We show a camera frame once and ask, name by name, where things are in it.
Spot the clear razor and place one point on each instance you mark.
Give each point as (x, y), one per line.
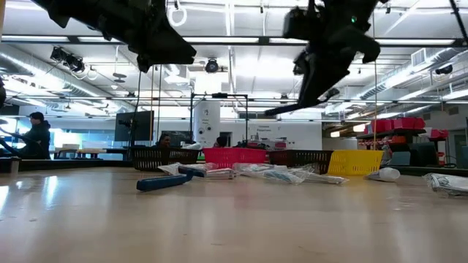
(329, 179)

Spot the silver ventilation duct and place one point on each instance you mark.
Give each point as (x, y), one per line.
(395, 82)

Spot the distant wooden table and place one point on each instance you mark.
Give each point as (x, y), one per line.
(87, 150)

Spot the person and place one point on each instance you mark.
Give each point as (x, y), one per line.
(221, 141)
(38, 139)
(164, 140)

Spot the black ceiling spotlights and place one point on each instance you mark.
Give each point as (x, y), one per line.
(69, 60)

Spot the shelf rack with small bins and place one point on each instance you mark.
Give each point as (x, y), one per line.
(398, 126)

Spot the black plastic basket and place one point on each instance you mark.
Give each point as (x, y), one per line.
(300, 157)
(153, 159)

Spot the red plastic basket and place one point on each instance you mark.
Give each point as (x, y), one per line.
(234, 155)

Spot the black ceiling camera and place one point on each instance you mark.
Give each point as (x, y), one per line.
(443, 69)
(211, 66)

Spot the white toothpaste tube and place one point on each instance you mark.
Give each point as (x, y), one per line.
(385, 174)

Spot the white pillar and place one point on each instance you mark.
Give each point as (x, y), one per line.
(206, 124)

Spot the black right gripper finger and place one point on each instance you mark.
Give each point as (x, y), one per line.
(320, 87)
(292, 108)

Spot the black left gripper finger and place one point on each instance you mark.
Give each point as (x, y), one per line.
(172, 44)
(168, 57)

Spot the black screen on stand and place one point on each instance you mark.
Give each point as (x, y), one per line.
(133, 126)

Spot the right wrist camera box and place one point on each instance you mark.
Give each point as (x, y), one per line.
(300, 23)

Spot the yellow plastic basket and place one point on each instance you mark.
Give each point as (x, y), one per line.
(354, 162)

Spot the clear toothbrush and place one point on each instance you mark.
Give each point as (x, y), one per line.
(256, 168)
(172, 168)

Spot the dark razor packet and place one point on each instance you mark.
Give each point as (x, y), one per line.
(448, 184)

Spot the black metal frame stand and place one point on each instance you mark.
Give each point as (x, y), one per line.
(218, 95)

